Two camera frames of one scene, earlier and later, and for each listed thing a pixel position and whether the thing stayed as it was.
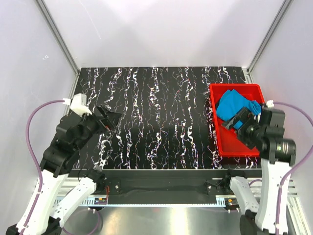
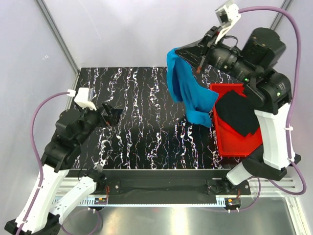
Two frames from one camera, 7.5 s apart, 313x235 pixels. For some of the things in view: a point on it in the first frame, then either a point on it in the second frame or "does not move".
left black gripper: [113, 118] does not move
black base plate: [167, 182] does not move
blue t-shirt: [232, 103] → [187, 86]
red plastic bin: [229, 144] does not move
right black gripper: [245, 116] → [194, 53]
